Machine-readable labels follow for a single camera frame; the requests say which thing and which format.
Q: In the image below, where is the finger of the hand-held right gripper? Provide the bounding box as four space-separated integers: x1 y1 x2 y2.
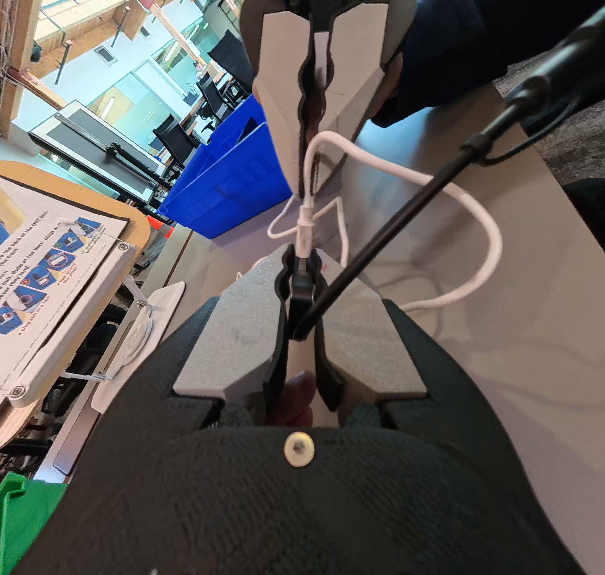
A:
253 12 315 197
314 3 390 192

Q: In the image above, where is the green plastic bin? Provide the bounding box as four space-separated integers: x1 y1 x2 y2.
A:
0 471 68 575

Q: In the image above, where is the white usb cable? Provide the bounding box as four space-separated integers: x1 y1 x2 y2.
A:
236 32 504 316

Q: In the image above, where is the person's right hand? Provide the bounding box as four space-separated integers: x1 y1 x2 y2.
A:
358 53 406 130

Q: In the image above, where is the person's left hand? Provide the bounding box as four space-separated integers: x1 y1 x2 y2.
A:
273 371 316 428

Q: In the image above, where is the grey aluminium framed case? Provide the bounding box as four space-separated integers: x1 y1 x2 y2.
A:
28 100 167 207

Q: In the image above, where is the blue plastic bin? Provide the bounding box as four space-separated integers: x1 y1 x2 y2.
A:
157 94 295 240

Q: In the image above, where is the orange traffic cone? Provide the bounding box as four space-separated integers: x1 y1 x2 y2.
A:
147 215 176 239

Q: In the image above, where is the black office chair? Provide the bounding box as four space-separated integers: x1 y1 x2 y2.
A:
152 114 199 171
207 29 254 91
198 72 237 123

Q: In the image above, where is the printed instruction sheet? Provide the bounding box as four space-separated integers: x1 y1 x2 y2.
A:
0 175 129 389

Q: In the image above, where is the person's right forearm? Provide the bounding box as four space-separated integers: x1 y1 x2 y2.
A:
371 0 605 129

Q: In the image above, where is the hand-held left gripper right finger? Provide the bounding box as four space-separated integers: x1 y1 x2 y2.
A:
308 248 429 411

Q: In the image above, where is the grey usb hub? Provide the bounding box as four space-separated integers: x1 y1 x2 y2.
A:
284 249 324 311

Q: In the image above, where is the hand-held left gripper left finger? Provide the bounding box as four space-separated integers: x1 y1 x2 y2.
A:
171 245 295 413

